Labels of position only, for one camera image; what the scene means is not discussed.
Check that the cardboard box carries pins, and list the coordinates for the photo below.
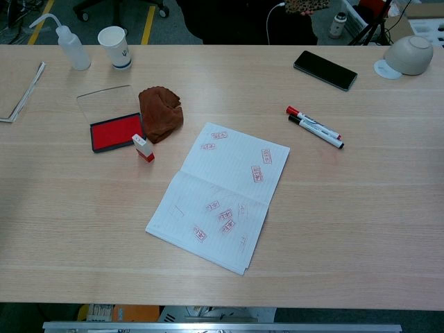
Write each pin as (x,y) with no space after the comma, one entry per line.
(425,8)

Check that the white thermos bottle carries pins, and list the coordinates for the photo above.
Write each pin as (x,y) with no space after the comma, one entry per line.
(337,26)

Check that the white plastic crate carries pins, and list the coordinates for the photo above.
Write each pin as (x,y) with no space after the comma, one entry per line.
(354,17)

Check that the clear plastic wash bottle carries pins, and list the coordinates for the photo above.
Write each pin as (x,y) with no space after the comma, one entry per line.
(74,52)

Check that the red white rubber stamp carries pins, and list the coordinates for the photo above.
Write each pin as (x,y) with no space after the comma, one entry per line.
(144,150)

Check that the black smartphone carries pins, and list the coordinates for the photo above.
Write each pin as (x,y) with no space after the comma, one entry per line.
(325,70)

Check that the black tripod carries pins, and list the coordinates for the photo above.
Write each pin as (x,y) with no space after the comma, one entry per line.
(374,24)

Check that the white round coaster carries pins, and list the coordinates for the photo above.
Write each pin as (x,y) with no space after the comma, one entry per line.
(383,69)

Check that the white paper cup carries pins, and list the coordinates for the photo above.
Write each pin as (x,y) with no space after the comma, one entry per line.
(118,48)

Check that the red ink pad clear lid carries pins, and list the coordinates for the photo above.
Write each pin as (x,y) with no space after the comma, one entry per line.
(112,133)

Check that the black office chair base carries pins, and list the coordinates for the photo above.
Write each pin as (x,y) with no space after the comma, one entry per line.
(119,7)

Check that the white paper booklet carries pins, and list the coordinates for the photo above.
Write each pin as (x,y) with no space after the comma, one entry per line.
(14,93)

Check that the black cap whiteboard marker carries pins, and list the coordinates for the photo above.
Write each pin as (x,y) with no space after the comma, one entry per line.
(320,134)

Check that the white lined paper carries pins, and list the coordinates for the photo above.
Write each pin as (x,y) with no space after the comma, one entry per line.
(222,187)

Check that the orange box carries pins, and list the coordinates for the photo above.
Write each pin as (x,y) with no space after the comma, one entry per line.
(135,313)

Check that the beige upturned bowl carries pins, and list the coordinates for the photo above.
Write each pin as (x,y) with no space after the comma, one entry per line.
(409,57)

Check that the person in black clothes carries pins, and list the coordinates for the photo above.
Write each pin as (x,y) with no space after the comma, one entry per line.
(225,24)

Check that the red cap whiteboard marker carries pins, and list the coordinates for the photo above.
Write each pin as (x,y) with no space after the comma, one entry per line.
(293,110)

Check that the brown crumpled cloth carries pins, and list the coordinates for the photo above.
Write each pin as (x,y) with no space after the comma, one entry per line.
(161,114)

